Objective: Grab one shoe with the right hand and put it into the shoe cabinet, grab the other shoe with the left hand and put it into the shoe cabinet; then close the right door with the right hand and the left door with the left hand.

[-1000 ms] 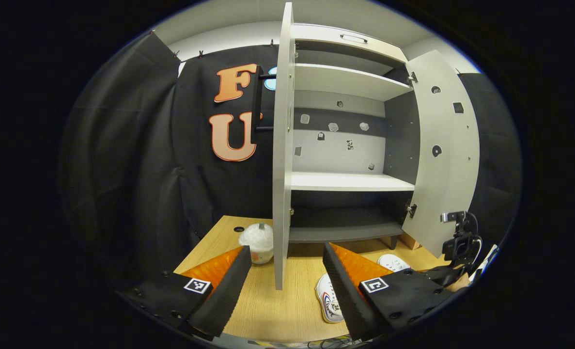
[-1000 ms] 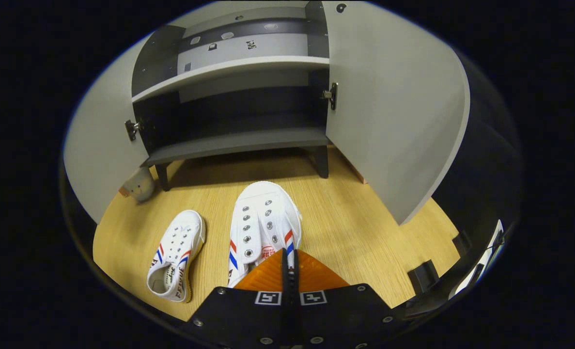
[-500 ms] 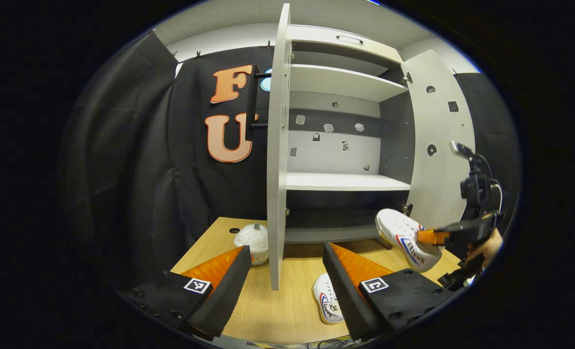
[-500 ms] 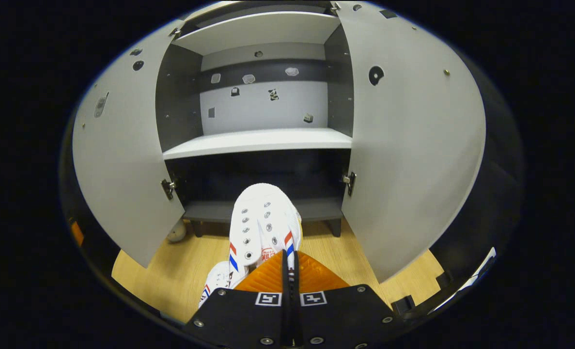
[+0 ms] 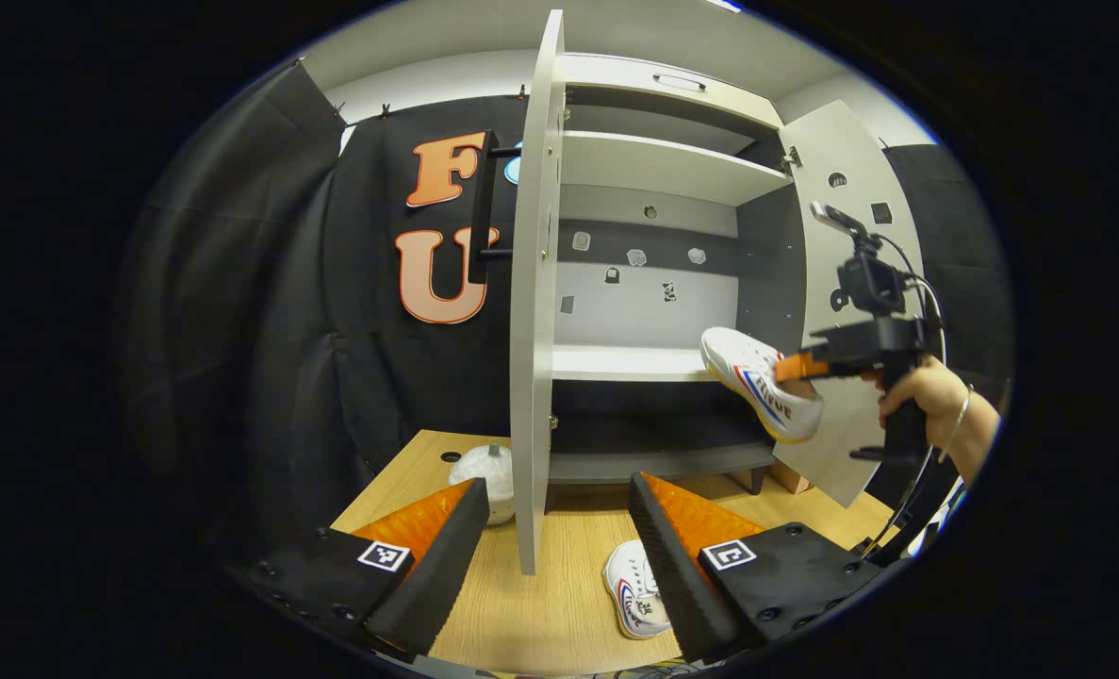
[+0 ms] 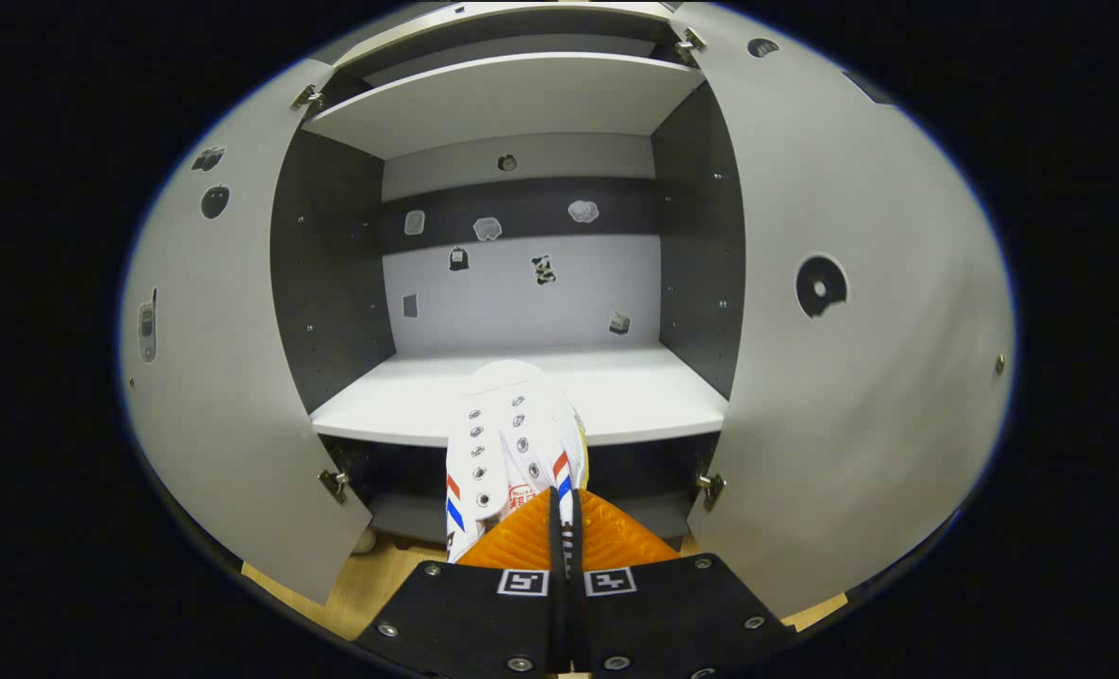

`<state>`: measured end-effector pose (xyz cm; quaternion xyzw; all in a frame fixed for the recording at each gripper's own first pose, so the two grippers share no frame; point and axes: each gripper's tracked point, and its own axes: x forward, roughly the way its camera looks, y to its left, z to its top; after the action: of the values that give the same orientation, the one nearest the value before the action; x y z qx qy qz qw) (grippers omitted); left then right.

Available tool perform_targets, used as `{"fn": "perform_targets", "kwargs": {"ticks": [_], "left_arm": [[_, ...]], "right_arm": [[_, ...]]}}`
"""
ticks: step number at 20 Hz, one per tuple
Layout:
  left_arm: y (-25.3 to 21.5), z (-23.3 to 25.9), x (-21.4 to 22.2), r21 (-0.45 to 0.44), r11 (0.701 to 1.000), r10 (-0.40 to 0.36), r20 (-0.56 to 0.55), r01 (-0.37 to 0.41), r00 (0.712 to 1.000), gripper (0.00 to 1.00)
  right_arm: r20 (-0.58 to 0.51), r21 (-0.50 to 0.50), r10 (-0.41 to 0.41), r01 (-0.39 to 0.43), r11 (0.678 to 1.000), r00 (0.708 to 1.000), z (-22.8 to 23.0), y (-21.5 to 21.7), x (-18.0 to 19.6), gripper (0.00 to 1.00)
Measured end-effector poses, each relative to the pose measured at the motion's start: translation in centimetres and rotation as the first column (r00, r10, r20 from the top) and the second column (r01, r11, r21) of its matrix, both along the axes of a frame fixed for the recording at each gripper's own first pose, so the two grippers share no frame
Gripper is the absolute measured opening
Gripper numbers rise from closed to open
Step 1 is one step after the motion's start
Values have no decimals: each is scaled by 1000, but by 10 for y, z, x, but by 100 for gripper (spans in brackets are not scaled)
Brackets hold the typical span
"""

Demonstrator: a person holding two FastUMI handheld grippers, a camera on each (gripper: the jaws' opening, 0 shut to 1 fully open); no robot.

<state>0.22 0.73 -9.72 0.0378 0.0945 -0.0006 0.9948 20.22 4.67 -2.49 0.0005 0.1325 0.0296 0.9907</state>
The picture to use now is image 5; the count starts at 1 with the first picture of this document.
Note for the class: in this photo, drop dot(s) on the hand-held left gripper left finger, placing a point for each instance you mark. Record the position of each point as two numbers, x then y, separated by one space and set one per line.
436 575

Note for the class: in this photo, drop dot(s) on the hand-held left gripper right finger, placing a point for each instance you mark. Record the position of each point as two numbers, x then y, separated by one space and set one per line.
672 575

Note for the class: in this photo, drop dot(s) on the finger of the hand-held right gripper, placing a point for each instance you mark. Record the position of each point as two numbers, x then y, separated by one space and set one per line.
799 366

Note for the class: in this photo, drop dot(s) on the white sneaker shoe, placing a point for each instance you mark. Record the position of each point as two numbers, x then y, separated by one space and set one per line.
630 589
743 358

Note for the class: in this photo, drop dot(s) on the white shoe cabinet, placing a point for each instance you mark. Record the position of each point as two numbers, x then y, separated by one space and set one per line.
653 160

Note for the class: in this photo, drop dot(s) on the white cabinet drawer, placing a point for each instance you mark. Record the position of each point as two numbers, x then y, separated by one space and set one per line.
616 75

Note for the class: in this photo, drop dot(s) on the white textured ball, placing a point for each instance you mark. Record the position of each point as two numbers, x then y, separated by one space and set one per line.
484 476

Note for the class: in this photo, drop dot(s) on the small cardboard box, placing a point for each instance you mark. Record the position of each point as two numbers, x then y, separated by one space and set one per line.
790 478

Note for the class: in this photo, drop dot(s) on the black backdrop cloth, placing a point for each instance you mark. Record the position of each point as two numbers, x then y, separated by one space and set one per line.
267 330

